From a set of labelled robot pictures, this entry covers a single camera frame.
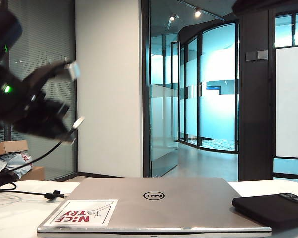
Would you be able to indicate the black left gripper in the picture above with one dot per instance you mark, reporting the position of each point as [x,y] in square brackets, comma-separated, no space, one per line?
[32,114]

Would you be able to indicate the black phone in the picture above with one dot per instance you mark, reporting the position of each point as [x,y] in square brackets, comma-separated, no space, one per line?
[270,210]

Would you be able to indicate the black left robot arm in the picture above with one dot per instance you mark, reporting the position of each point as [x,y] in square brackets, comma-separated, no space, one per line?
[0,24]

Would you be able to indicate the low brown cardboard box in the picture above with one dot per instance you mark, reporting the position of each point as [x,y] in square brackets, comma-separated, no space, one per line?
[36,173]

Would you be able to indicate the grey plastic mailing bag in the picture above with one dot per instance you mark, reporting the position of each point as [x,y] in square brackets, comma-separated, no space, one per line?
[17,161]

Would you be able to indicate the black bag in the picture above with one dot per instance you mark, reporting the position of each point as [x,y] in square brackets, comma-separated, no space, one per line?
[2,179]

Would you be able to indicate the silver Dell laptop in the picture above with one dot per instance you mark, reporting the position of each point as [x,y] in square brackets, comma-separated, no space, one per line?
[151,213]

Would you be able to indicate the ceiling spot light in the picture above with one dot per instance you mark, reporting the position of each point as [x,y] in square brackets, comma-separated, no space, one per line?
[197,12]
[172,17]

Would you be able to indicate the curved glass partition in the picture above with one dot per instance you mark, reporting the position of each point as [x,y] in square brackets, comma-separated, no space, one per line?
[213,111]

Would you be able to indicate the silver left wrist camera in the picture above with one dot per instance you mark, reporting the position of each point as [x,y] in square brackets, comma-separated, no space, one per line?
[73,70]

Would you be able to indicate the glass door black frame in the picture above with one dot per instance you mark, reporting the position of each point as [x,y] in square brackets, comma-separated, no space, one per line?
[164,111]

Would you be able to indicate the black door frame pillar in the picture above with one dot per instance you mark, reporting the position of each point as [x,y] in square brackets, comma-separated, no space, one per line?
[255,111]

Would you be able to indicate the grey wall switch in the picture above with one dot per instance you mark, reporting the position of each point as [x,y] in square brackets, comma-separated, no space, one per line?
[250,56]
[262,55]

